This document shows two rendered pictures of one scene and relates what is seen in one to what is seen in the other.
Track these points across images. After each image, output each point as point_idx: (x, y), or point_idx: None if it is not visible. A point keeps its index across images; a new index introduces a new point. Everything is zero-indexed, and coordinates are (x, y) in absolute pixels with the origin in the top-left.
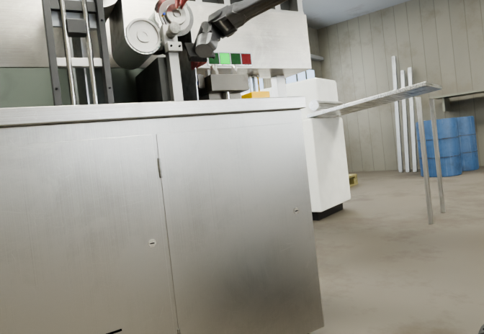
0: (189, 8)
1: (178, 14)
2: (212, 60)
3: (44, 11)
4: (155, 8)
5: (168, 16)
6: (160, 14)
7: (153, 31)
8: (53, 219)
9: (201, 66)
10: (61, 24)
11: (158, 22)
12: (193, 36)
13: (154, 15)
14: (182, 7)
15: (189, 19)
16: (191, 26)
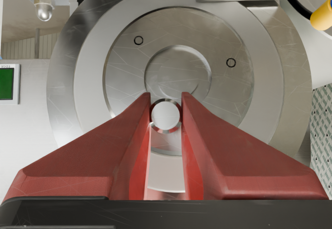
0: (69, 139)
1: (164, 71)
2: (3, 79)
3: None
4: (305, 122)
5: (242, 54)
6: (273, 83)
7: None
8: None
9: (38, 62)
10: None
11: (292, 31)
12: (49, 144)
13: (311, 76)
14: (141, 96)
15: (80, 62)
16: (71, 22)
